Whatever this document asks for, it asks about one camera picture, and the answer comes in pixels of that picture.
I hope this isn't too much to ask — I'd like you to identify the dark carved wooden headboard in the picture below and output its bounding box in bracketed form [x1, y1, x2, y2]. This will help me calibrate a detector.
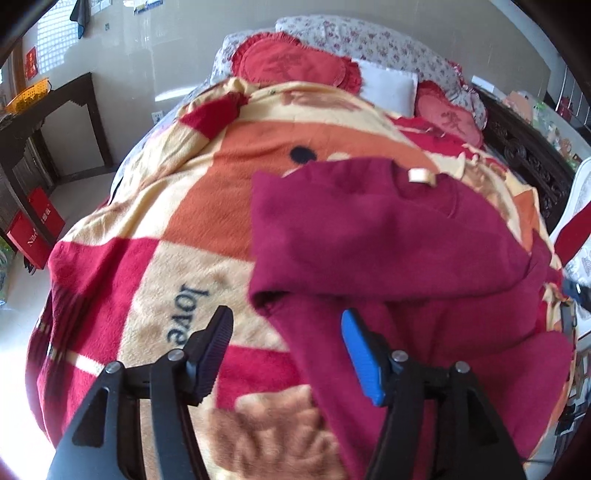
[471, 85, 578, 232]

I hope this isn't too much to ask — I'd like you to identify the white pillow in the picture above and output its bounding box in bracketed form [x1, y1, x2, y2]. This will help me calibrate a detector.
[355, 59, 419, 116]

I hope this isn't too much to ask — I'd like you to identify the maroon sweater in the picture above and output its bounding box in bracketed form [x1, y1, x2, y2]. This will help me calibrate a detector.
[248, 157, 575, 480]

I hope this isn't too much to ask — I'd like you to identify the floral quilt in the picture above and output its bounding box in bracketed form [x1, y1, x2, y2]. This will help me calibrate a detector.
[210, 16, 488, 130]

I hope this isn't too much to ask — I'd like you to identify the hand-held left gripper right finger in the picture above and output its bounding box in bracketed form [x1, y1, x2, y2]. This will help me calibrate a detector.
[341, 309, 527, 480]

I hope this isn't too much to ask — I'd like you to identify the dark hanging cloth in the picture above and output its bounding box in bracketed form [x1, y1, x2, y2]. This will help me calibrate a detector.
[69, 0, 92, 38]

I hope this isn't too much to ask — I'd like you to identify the red fringed cloth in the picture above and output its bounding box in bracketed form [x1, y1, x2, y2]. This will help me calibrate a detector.
[392, 115, 483, 155]

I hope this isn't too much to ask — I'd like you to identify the yellow plastic basket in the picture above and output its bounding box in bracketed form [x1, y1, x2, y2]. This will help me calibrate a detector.
[4, 78, 52, 114]

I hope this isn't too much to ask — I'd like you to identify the red box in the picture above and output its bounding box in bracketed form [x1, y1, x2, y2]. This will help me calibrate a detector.
[27, 187, 66, 241]
[6, 211, 51, 271]

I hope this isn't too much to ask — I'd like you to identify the red cloth strip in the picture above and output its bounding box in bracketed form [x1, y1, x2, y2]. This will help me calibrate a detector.
[554, 208, 591, 268]

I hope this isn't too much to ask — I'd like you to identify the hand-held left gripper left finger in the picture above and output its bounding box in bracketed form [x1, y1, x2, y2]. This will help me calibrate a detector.
[46, 305, 235, 480]

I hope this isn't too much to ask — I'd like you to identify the dark wooden table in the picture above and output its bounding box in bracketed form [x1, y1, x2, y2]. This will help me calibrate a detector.
[0, 71, 114, 245]

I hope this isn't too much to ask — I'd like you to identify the printed checkered blanket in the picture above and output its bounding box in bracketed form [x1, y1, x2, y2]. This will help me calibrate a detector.
[28, 78, 578, 480]

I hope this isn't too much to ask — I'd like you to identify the red round fringed cushion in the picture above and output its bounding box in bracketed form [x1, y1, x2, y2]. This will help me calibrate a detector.
[231, 36, 365, 90]

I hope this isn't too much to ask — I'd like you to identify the red heart-shaped cushion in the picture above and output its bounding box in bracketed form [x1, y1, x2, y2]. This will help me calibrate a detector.
[416, 80, 483, 144]

